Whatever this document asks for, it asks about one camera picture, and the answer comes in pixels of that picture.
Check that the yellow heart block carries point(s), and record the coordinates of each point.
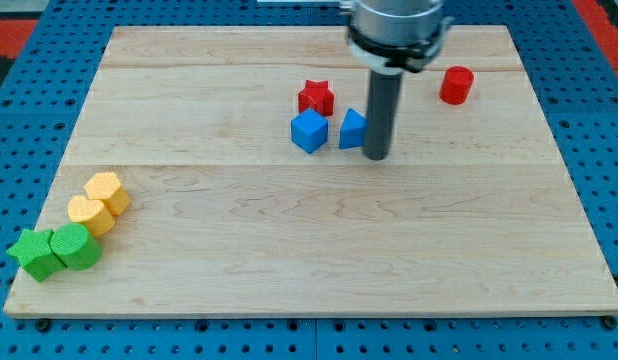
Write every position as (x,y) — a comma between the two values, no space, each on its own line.
(93,214)

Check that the red star block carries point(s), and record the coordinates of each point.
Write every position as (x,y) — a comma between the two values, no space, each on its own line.
(318,96)

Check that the blue cube block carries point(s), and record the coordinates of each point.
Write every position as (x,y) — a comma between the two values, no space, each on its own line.
(309,130)

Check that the green cylinder block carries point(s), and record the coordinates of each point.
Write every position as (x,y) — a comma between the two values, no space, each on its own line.
(75,246)

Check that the green star block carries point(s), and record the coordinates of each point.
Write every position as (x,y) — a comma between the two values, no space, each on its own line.
(34,255)

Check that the wooden board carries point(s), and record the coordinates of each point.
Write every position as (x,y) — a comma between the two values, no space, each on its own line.
(472,214)

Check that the blue triangle block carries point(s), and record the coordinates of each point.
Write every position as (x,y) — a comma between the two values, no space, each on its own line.
(352,130)

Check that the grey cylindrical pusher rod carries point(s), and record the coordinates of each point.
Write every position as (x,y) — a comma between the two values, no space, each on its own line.
(382,103)

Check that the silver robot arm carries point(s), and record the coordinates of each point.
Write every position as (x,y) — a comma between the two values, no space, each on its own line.
(393,36)

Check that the yellow hexagon block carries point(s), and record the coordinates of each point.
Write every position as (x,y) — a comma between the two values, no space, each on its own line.
(107,187)

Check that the red cylinder block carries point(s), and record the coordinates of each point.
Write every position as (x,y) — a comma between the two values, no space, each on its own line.
(456,85)

